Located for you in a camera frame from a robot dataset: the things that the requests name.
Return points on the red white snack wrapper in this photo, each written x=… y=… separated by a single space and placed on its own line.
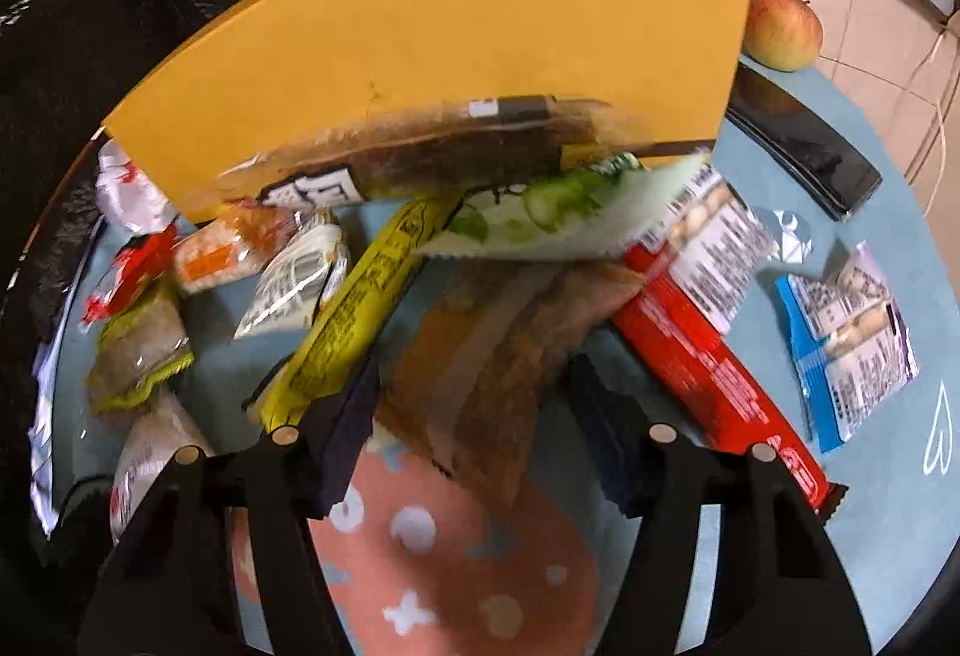
x=124 y=281

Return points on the red long biscuit packet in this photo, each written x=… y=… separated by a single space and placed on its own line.
x=697 y=356

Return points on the green cucumber print packet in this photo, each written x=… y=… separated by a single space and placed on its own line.
x=570 y=214

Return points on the small biscuit packet white label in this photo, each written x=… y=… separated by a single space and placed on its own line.
x=847 y=341

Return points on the white red candy packet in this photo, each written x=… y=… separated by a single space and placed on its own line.
x=127 y=191

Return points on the yellow cardboard box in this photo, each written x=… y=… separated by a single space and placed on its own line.
x=450 y=26

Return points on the brown stick clear packet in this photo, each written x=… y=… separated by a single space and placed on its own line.
x=450 y=154

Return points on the dark carved wooden cabinet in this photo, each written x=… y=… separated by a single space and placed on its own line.
x=75 y=64

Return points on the yellow snack bar packet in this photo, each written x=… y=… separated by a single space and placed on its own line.
x=352 y=311

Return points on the apple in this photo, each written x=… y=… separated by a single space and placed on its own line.
x=781 y=30

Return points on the black phone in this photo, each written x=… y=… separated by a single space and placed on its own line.
x=802 y=146

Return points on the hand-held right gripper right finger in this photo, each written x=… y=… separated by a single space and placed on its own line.
x=607 y=438

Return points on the orange white snack packet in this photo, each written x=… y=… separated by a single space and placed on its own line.
x=225 y=251

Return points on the yellow-green small snack packet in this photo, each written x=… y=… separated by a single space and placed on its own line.
x=135 y=349

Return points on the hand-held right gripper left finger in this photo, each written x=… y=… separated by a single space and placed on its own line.
x=341 y=435

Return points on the white packet black print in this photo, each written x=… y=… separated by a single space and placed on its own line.
x=292 y=281

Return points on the rice cracker packet orange label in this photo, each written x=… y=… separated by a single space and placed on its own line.
x=150 y=446

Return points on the brown paper cake packet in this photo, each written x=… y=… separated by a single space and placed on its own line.
x=487 y=364

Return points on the crumpled silver foil wrapper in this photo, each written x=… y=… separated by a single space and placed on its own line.
x=787 y=236

